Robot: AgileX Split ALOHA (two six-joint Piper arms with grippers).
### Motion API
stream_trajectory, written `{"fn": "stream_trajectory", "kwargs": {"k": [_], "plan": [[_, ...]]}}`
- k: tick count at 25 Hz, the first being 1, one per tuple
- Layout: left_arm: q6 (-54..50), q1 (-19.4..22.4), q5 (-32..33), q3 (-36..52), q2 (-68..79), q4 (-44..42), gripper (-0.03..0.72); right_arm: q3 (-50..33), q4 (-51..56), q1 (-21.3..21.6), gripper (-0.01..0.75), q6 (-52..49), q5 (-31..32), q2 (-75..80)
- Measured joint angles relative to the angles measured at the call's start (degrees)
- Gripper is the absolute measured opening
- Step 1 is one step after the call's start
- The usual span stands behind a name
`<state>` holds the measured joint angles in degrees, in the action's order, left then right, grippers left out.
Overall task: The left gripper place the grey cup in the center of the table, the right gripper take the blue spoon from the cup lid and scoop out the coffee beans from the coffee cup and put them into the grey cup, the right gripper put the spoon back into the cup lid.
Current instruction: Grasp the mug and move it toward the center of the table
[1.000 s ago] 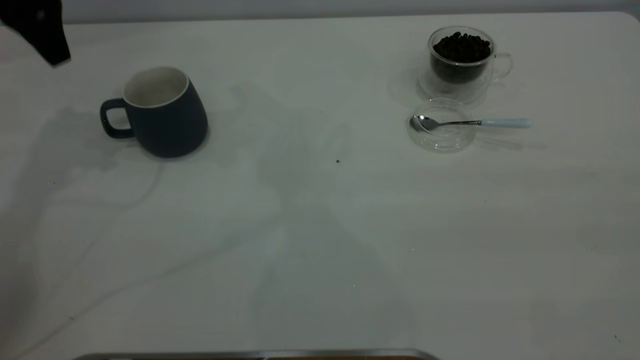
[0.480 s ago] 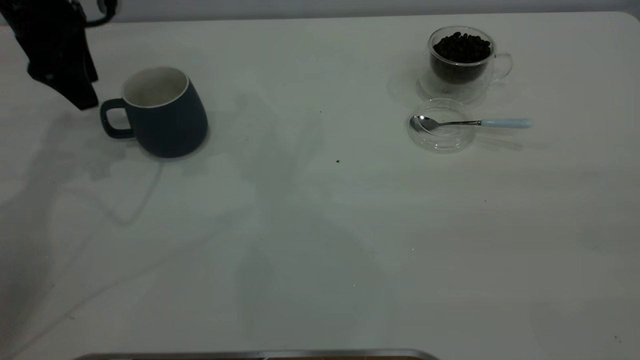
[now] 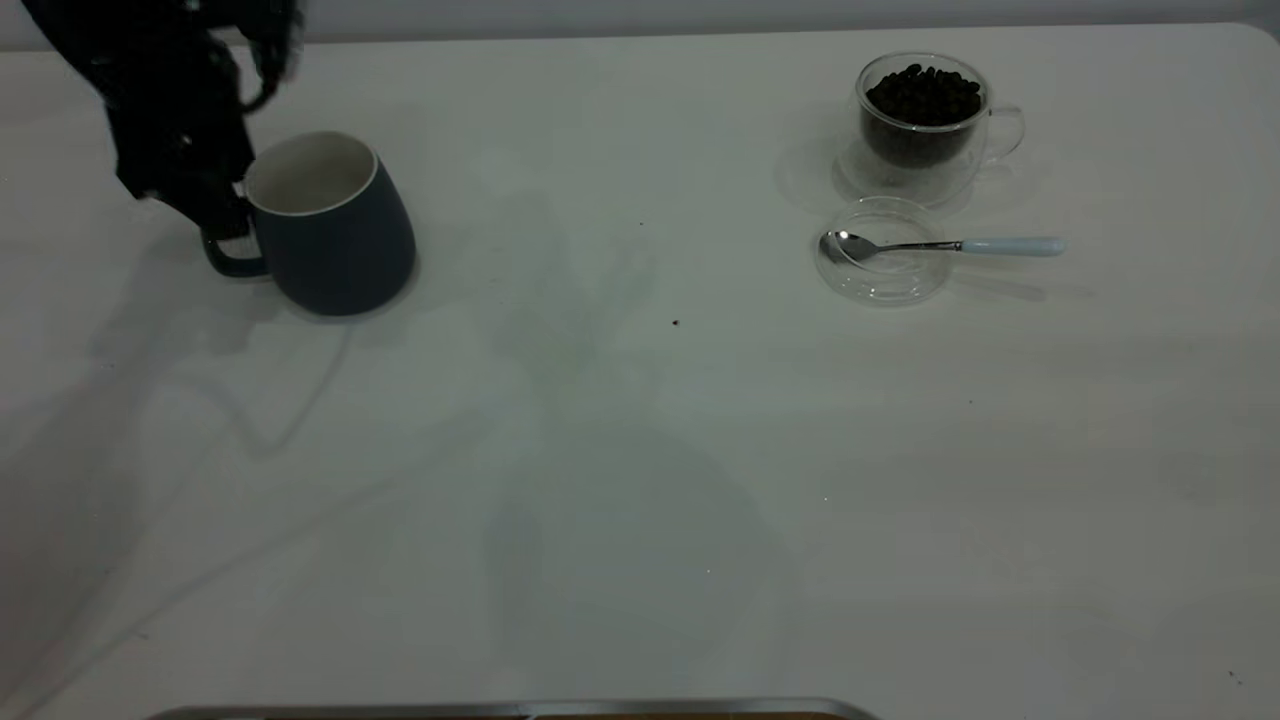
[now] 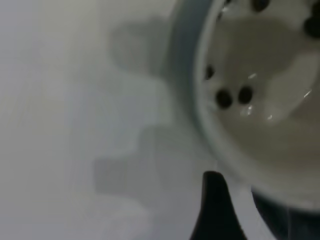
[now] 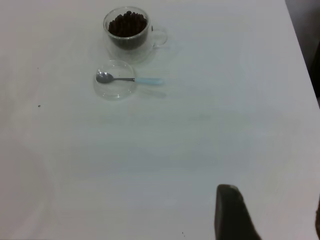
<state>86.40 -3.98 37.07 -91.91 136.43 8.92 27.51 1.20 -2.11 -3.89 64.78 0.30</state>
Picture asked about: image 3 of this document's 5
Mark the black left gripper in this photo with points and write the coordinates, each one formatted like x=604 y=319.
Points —
x=165 y=90

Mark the coffee beans heap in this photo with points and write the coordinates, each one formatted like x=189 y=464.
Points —
x=922 y=105

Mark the clear glass saucer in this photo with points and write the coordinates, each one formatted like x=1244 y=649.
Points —
x=890 y=280

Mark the metal edge strip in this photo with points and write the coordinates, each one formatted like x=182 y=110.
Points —
x=500 y=711

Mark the dark grey ceramic mug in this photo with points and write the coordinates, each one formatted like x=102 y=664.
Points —
x=340 y=250

